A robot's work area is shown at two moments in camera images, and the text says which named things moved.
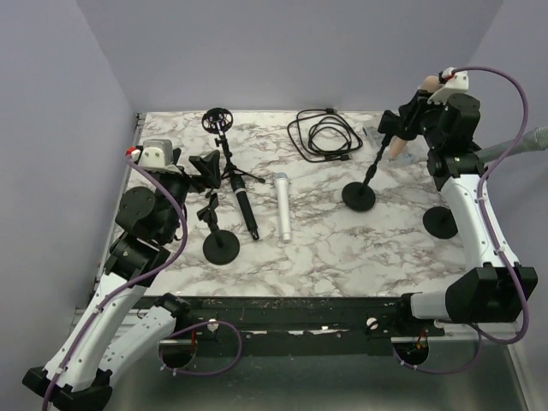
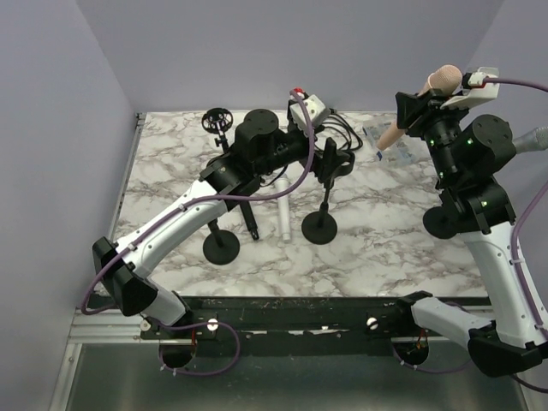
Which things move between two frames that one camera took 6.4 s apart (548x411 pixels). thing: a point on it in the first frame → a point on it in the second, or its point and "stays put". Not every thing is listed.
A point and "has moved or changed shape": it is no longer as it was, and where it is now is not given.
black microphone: (241, 191) stays put
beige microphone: (428, 84) has moved or changed shape
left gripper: (209, 167) → (324, 166)
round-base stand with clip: (360, 197) → (320, 227)
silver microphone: (535, 139) stays put
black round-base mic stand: (219, 247) stays put
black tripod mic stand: (220, 120) stays put
